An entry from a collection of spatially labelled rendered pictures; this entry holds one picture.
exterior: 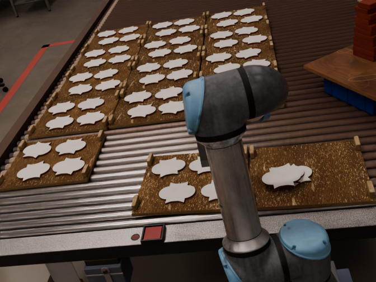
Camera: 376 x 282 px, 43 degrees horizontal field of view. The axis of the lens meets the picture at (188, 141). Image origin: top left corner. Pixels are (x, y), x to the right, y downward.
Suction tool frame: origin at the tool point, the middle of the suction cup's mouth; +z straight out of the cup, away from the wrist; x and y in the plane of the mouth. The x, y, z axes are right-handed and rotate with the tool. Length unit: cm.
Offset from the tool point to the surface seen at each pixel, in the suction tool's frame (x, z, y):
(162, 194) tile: -0.8, 8.1, 21.1
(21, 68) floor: -402, 103, 258
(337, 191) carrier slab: 7.8, 9.0, -39.6
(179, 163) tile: -19.4, 8.2, 15.6
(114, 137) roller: -51, 11, 49
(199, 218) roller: 10.8, 11.1, 7.7
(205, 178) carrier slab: -8.6, 9.0, 5.3
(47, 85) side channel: -116, 8, 101
